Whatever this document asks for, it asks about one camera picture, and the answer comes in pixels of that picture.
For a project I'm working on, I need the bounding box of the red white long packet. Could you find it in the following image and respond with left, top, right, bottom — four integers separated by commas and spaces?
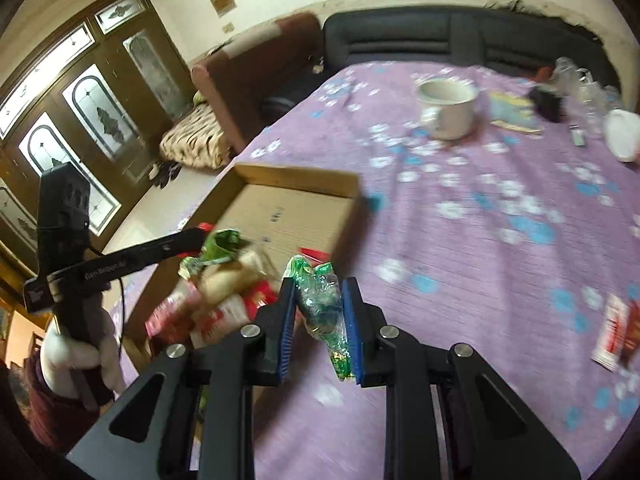
190, 281, 278, 349

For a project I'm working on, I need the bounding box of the green notebook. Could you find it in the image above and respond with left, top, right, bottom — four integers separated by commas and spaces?
489, 91, 541, 134

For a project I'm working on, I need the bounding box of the purple floral tablecloth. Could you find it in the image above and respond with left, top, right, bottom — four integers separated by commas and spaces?
240, 62, 639, 477

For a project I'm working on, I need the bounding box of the small metal lighter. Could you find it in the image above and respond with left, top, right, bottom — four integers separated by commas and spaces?
570, 125, 587, 148

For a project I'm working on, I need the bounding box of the wooden glass door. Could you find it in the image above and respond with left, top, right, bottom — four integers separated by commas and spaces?
1, 0, 194, 269

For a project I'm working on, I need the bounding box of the brown armchair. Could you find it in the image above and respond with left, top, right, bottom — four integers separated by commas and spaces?
160, 12, 325, 169

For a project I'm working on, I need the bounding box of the pink snack packet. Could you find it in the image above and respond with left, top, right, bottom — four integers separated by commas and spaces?
145, 280, 202, 344

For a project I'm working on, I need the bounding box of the white red snack packet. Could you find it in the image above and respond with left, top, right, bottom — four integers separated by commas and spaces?
591, 295, 629, 372

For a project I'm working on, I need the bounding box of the black sofa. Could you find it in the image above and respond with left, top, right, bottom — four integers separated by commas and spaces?
259, 6, 622, 125

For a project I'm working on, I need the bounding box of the white plastic jar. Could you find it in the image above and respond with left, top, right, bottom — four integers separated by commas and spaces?
604, 110, 640, 162

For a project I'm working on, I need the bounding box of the white ceramic mug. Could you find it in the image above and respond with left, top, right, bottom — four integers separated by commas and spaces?
416, 78, 480, 141

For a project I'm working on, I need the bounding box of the left gloved hand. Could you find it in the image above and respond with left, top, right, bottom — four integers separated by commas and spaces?
40, 295, 126, 400

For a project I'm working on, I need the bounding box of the small black box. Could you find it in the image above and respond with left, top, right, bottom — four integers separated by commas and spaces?
527, 84, 564, 124

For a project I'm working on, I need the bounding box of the dark red snack bag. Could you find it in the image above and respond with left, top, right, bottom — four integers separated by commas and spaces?
620, 300, 640, 367

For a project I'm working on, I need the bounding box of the clear green candy bag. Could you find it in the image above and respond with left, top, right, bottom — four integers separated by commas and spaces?
283, 255, 352, 382

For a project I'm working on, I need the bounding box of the cardboard box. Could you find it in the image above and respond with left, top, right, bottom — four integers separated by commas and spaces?
121, 161, 364, 361

